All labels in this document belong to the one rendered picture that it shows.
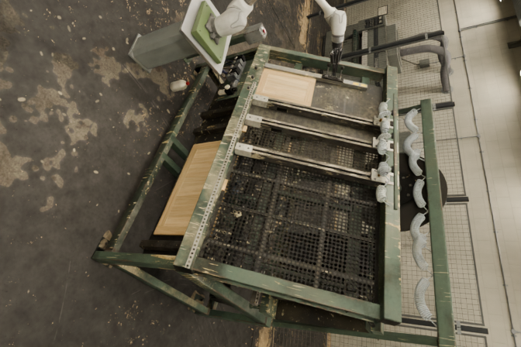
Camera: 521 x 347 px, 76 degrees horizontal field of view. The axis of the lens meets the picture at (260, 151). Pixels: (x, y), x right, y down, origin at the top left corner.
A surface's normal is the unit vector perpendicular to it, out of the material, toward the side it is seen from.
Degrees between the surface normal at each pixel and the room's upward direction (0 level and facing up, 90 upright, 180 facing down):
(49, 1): 0
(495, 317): 90
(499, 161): 90
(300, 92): 59
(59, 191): 0
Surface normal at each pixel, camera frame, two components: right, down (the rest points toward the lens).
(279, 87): 0.07, -0.58
